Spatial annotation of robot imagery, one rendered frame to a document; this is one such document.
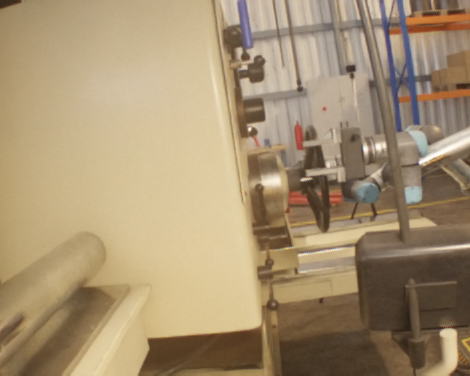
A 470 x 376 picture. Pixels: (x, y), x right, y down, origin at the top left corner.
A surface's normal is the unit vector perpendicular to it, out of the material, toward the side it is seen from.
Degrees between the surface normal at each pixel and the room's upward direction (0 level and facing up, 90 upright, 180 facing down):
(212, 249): 90
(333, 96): 90
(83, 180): 90
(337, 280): 90
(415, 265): 109
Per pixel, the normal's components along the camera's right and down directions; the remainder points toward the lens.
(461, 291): -0.22, 0.49
